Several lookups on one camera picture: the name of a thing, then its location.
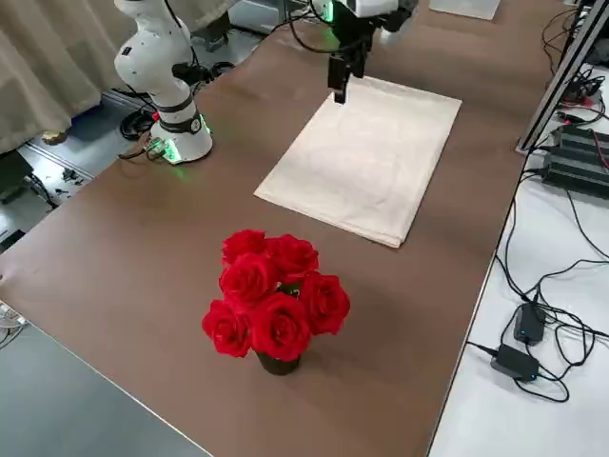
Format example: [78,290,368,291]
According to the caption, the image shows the black coiled cable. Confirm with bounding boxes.
[118,107,156,142]

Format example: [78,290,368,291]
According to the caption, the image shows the black finned power brick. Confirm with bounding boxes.
[540,149,609,197]
[551,124,609,166]

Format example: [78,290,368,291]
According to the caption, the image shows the aluminium frame post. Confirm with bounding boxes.
[516,0,609,154]

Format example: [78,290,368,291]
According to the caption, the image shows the black floor box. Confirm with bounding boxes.
[0,151,32,204]

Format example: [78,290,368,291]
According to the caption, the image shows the black table cable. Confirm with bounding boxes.
[532,258,609,304]
[494,167,546,306]

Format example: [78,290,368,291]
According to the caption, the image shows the beige tablecloth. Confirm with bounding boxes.
[253,75,463,248]

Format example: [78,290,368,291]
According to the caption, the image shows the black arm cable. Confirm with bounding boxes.
[164,0,225,89]

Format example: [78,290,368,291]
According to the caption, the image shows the black flower vase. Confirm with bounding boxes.
[255,349,304,377]

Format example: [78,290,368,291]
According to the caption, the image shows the beige curtain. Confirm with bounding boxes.
[0,0,144,156]

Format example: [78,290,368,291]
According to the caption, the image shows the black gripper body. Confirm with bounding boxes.
[330,9,378,56]

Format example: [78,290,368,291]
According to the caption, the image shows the black power adapter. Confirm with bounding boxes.
[489,343,541,384]
[512,303,547,347]

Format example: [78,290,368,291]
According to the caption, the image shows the red artificial rose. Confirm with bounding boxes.
[298,273,352,336]
[202,298,252,359]
[218,252,282,310]
[264,233,320,277]
[249,292,314,363]
[221,228,267,266]

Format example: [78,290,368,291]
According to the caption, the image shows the red wire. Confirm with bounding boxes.
[559,89,606,120]

